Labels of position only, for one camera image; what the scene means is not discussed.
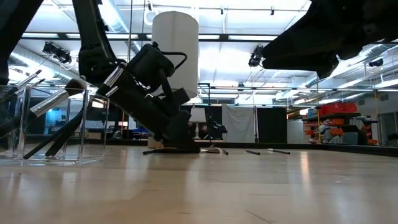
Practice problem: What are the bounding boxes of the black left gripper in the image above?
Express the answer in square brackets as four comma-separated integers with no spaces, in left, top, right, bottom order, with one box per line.
[96,63,201,154]

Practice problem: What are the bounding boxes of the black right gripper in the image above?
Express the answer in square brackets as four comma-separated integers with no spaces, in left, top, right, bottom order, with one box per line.
[261,0,374,78]

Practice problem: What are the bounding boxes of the black fan makeup brush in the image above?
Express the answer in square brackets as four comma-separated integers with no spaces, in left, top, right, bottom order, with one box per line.
[198,146,221,154]

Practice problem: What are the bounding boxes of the round brown-head makeup brush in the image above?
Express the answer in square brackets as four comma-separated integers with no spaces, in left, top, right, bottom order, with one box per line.
[0,77,88,138]

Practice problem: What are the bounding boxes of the small white background lamp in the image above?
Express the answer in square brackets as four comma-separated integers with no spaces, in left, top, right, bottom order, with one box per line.
[190,106,207,140]

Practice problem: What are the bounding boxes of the white hanging cloth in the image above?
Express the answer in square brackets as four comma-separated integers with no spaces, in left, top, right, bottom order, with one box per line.
[221,105,257,144]

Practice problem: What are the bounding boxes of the red storage bin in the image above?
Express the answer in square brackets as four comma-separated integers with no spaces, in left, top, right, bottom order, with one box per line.
[318,102,358,116]

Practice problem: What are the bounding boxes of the black backdrop curtain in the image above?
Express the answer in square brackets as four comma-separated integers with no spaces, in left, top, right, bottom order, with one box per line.
[256,107,289,144]

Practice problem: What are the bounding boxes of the metal storage shelf rack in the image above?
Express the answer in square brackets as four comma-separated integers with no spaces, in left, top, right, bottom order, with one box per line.
[301,102,379,146]

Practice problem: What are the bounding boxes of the clear acrylic organizer container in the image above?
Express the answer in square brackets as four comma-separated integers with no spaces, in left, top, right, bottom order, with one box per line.
[0,83,110,166]

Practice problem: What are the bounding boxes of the black ceiling-hung device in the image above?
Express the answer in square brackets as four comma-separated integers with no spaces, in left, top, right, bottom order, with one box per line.
[42,41,74,65]

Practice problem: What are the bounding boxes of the black overhead camera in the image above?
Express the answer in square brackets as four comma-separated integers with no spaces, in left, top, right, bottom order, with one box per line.
[248,45,265,68]

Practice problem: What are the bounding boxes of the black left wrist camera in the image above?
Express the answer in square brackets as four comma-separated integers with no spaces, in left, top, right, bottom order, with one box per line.
[126,42,175,93]

